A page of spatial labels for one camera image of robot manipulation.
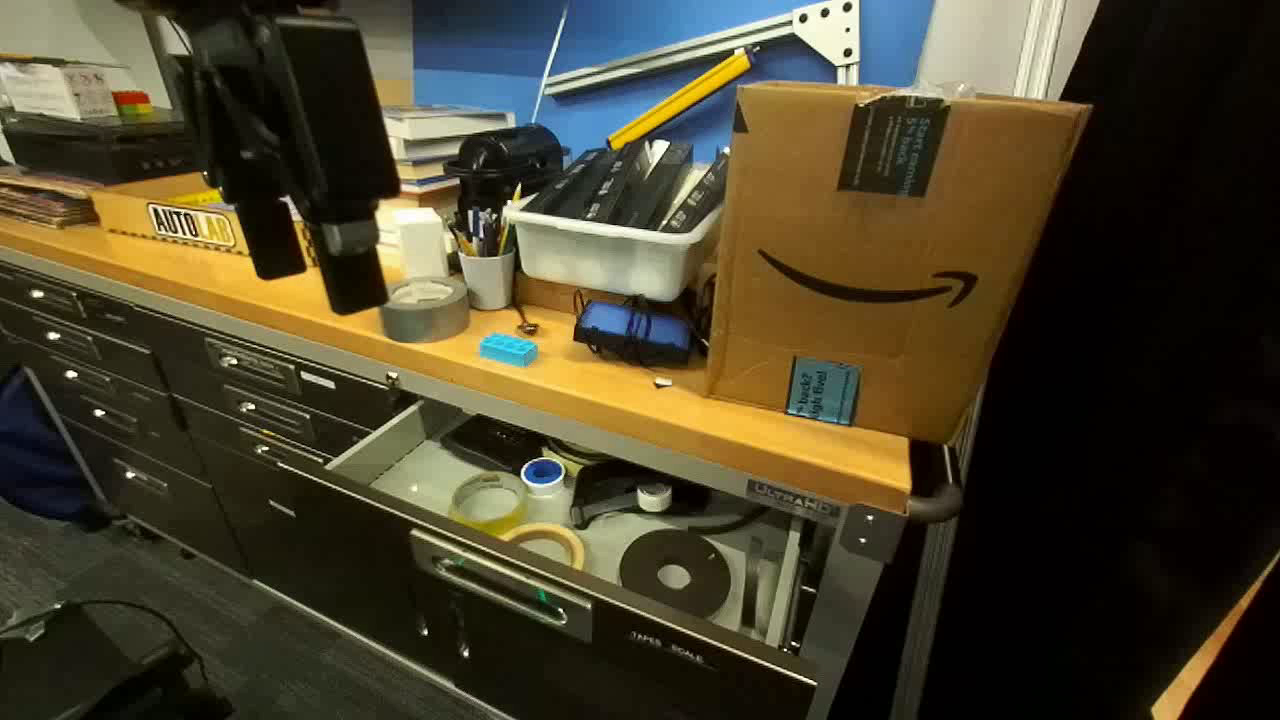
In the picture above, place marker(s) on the blue and black tool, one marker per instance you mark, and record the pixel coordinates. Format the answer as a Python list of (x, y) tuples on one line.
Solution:
[(639, 329)]

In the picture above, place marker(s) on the yellow bar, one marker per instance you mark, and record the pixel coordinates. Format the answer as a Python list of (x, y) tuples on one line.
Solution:
[(682, 97)]

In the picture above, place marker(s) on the small blue plastic block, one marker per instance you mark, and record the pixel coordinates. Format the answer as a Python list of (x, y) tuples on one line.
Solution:
[(508, 348)]

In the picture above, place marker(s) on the black flat devices stack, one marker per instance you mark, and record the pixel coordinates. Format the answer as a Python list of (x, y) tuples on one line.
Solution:
[(624, 183)]

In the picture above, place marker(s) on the small metal screw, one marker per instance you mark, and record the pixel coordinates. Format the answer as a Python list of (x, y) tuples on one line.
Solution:
[(662, 383)]

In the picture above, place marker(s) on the tan masking tape roll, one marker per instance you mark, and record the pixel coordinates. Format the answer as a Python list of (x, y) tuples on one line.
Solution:
[(566, 540)]

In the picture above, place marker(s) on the grey metal tool drawer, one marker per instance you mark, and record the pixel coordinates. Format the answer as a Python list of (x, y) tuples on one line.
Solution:
[(402, 474)]

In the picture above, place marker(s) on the grey duct tape roll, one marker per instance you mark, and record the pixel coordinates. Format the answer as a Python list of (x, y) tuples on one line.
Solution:
[(424, 319)]

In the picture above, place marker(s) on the dark blue chair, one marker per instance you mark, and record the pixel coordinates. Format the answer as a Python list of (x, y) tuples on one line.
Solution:
[(32, 455)]

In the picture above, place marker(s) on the black panel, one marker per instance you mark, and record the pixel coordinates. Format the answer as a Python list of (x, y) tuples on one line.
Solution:
[(1135, 402)]

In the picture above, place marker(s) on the black wedge shaped tool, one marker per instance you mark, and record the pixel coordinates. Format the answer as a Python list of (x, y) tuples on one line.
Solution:
[(601, 489)]

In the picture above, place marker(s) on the perforated silver metal rail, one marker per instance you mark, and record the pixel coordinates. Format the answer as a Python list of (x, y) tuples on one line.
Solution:
[(721, 41)]

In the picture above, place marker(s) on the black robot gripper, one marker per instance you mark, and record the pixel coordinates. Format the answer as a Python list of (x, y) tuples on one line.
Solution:
[(313, 121)]

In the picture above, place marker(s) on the black tape roll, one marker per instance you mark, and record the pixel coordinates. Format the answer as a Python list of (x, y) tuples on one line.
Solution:
[(643, 583)]

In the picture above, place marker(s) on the black drawer cabinet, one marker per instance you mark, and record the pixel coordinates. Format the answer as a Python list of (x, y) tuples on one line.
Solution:
[(134, 402)]

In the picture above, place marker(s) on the blue and white tape spool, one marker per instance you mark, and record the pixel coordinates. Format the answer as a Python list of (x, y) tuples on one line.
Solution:
[(547, 482)]

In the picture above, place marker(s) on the yellow cardboard box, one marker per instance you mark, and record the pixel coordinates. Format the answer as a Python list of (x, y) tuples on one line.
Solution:
[(172, 222)]

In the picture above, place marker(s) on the white plastic bin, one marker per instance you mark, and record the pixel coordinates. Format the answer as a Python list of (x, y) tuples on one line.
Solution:
[(605, 251)]

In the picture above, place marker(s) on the brown cardboard shipping box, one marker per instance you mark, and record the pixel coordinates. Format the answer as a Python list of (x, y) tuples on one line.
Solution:
[(867, 212)]

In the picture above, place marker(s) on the thin white rod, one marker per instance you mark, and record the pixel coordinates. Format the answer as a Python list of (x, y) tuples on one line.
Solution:
[(551, 65)]

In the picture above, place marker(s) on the white cup with pens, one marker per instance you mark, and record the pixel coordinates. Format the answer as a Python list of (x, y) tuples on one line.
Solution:
[(491, 279)]

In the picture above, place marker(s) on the small white tape roll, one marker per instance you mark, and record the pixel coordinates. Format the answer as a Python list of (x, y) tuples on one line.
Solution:
[(655, 496)]

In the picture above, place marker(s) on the grey metal bench leg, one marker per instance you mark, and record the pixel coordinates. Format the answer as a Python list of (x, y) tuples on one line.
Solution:
[(854, 612)]

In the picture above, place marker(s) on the black floor bag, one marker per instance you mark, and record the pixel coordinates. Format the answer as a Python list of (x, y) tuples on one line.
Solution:
[(81, 675)]

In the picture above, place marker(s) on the white plastic container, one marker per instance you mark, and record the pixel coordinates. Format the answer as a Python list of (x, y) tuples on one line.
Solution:
[(412, 243)]

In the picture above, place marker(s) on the clear tape roll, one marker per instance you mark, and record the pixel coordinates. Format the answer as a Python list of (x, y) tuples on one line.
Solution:
[(460, 505)]

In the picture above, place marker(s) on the red lidded container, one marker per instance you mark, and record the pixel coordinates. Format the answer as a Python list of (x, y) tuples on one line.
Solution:
[(134, 106)]

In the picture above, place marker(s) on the black printer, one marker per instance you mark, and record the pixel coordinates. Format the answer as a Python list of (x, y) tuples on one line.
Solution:
[(94, 147)]

